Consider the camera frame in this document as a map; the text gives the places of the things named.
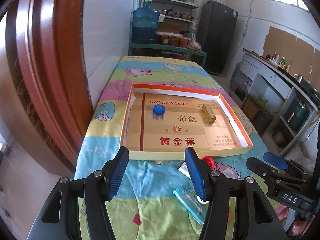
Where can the plastic bag of food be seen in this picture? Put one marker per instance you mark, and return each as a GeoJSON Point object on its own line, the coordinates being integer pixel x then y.
{"type": "Point", "coordinates": [193, 44]}

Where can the gold lighter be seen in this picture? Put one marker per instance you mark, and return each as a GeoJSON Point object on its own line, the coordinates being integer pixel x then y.
{"type": "Point", "coordinates": [208, 113]}

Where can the row of food jars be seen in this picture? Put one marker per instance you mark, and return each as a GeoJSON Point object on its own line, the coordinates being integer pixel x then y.
{"type": "Point", "coordinates": [173, 40]}

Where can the red-brown wooden door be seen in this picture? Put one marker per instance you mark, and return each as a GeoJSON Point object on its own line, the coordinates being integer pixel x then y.
{"type": "Point", "coordinates": [50, 55]}

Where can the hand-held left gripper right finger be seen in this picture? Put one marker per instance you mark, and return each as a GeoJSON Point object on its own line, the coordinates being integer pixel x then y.
{"type": "Point", "coordinates": [196, 175]}

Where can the wooden planter with grass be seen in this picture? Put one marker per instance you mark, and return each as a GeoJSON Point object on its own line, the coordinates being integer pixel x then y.
{"type": "Point", "coordinates": [251, 107]}

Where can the cartoon printed blanket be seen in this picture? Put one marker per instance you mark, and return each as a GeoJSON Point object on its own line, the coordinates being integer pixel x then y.
{"type": "Point", "coordinates": [150, 205]}

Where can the grey counter cabinet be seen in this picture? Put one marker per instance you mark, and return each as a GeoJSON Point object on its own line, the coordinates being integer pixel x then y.
{"type": "Point", "coordinates": [267, 80]}

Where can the cardboard sheets on wall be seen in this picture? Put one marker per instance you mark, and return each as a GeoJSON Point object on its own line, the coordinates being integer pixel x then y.
{"type": "Point", "coordinates": [287, 40]}

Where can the green table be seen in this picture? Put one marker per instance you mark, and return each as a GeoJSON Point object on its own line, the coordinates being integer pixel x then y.
{"type": "Point", "coordinates": [175, 48]}

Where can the metal shelf rack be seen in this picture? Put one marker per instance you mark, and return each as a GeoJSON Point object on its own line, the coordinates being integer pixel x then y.
{"type": "Point", "coordinates": [175, 2]}

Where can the blue water jug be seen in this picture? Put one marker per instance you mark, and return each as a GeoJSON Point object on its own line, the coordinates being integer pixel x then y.
{"type": "Point", "coordinates": [145, 25]}

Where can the blue bottle cap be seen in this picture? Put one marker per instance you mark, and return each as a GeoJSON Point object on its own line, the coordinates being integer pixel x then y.
{"type": "Point", "coordinates": [159, 110]}

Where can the dark planter with grass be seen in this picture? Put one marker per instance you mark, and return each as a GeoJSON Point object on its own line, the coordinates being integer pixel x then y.
{"type": "Point", "coordinates": [265, 121]}

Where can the shallow orange-rimmed cardboard box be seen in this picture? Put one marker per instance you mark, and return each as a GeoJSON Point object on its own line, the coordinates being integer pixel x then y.
{"type": "Point", "coordinates": [175, 130]}

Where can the red bottle cap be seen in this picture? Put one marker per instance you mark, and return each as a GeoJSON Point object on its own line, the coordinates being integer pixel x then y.
{"type": "Point", "coordinates": [210, 162]}

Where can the green bottle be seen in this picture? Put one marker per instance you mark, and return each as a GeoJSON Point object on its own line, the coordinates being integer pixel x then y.
{"type": "Point", "coordinates": [282, 62]}

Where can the teal lighter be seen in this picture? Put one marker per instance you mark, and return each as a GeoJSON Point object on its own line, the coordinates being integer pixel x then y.
{"type": "Point", "coordinates": [190, 205]}

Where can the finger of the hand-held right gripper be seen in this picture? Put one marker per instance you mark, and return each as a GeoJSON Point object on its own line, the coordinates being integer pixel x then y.
{"type": "Point", "coordinates": [275, 159]}
{"type": "Point", "coordinates": [260, 167]}

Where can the dark refrigerator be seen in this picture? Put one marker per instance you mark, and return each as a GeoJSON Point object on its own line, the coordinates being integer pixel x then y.
{"type": "Point", "coordinates": [217, 37]}

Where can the brown cardboard box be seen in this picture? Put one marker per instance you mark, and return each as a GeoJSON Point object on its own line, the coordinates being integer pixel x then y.
{"type": "Point", "coordinates": [168, 27]}

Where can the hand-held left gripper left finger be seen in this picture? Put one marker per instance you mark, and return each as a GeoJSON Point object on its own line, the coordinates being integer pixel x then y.
{"type": "Point", "coordinates": [120, 172]}

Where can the small white card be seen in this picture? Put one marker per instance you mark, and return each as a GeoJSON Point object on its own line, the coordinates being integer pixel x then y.
{"type": "Point", "coordinates": [184, 168]}

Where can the teal kitchen appliance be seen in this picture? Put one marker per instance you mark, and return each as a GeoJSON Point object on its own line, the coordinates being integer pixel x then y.
{"type": "Point", "coordinates": [296, 113]}

